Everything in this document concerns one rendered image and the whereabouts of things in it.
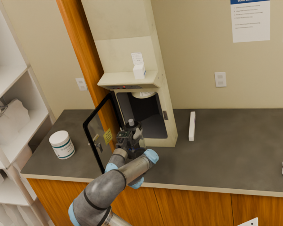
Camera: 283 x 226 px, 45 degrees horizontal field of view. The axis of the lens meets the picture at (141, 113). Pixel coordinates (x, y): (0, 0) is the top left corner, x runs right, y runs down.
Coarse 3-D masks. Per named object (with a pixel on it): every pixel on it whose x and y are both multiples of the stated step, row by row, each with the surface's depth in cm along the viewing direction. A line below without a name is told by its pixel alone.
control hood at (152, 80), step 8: (120, 72) 192; (128, 72) 190; (152, 72) 184; (104, 80) 188; (112, 80) 187; (120, 80) 185; (128, 80) 183; (136, 80) 181; (144, 80) 179; (152, 80) 178
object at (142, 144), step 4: (140, 128) 188; (132, 132) 187; (132, 136) 190; (140, 140) 192; (144, 140) 196; (136, 144) 193; (140, 144) 193; (144, 144) 196; (132, 148) 195; (136, 148) 194; (140, 148) 195; (144, 148) 197; (136, 152) 196; (140, 152) 196; (136, 156) 198
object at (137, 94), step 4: (132, 92) 207; (136, 92) 203; (140, 92) 201; (144, 92) 200; (148, 92) 200; (152, 92) 201; (156, 92) 203; (136, 96) 203; (140, 96) 202; (144, 96) 201; (148, 96) 201
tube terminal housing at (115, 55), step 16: (112, 48) 184; (128, 48) 181; (144, 48) 179; (112, 64) 191; (128, 64) 188; (144, 64) 185; (160, 64) 189; (160, 80) 189; (160, 96) 196; (176, 128) 222; (160, 144) 220
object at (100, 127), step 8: (104, 104) 197; (104, 112) 197; (112, 112) 205; (96, 120) 191; (104, 120) 198; (112, 120) 206; (88, 128) 185; (96, 128) 192; (104, 128) 199; (112, 128) 207; (96, 136) 193; (104, 136) 200; (112, 136) 208; (96, 144) 193; (104, 144) 201; (112, 144) 209; (104, 152) 202; (112, 152) 210; (104, 160) 202; (104, 168) 203
